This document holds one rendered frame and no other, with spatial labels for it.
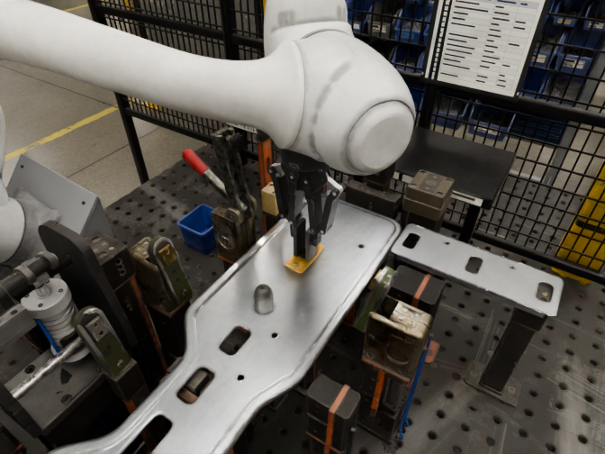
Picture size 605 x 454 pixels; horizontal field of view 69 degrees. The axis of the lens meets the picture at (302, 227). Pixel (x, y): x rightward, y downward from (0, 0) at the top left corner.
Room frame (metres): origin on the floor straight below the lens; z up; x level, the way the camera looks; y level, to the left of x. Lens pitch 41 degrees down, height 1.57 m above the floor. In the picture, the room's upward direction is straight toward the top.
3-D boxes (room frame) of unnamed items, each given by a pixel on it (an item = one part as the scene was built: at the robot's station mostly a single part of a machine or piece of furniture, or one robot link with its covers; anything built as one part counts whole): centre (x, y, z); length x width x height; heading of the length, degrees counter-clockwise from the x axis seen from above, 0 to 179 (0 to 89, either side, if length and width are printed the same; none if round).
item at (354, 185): (0.78, -0.16, 0.85); 0.12 x 0.03 x 0.30; 58
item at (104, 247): (0.48, 0.31, 0.91); 0.07 x 0.05 x 0.42; 58
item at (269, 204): (0.70, 0.06, 0.88); 0.04 x 0.04 x 0.36; 58
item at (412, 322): (0.41, -0.15, 0.87); 0.12 x 0.09 x 0.35; 58
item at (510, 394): (0.49, -0.41, 0.84); 0.11 x 0.06 x 0.29; 58
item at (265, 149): (0.74, 0.07, 0.95); 0.03 x 0.01 x 0.50; 148
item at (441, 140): (1.04, -0.07, 1.02); 0.90 x 0.22 x 0.03; 58
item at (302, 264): (0.57, 0.00, 1.02); 0.08 x 0.04 x 0.01; 148
